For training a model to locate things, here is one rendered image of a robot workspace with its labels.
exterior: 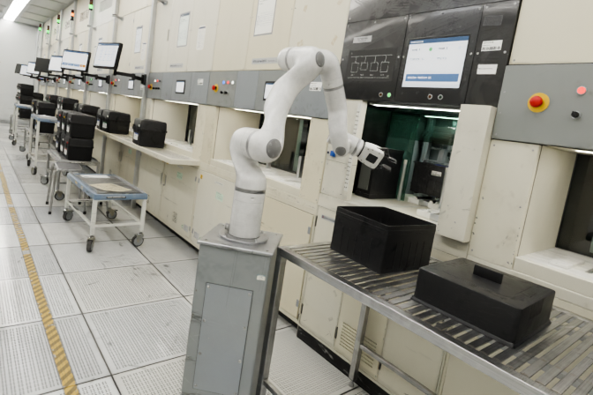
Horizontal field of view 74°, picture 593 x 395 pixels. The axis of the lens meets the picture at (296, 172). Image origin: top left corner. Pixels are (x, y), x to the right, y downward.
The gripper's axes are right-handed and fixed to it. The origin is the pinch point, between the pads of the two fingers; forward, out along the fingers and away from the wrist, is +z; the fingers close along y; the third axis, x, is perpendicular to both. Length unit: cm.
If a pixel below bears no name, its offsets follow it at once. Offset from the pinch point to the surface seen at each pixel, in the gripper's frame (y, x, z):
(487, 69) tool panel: 56, 3, 10
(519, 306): 32, -86, 24
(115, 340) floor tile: -124, -72, -80
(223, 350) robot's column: -50, -88, -33
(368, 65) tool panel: 23, 37, -29
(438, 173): -13, 37, 36
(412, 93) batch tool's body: 29.3, 15.0, -6.8
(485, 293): 27, -82, 18
